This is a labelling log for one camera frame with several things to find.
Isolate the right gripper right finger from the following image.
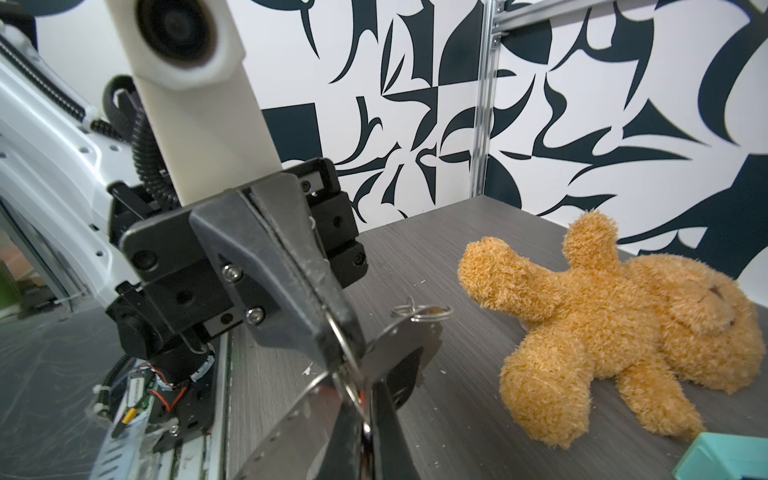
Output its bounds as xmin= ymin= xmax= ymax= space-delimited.
xmin=367 ymin=381 xmax=420 ymax=480

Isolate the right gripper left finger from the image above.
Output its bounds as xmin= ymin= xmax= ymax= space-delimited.
xmin=317 ymin=390 xmax=366 ymax=480

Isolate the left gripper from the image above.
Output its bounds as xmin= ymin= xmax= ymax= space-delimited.
xmin=107 ymin=158 xmax=368 ymax=383

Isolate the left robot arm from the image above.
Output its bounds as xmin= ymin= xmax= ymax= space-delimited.
xmin=1 ymin=5 xmax=366 ymax=390

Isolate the small circuit board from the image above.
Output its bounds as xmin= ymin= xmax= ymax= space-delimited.
xmin=90 ymin=355 xmax=188 ymax=439

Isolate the brown teddy bear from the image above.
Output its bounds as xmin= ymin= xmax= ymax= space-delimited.
xmin=457 ymin=210 xmax=767 ymax=448

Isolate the teal toy block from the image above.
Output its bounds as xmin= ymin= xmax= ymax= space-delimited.
xmin=672 ymin=433 xmax=767 ymax=480

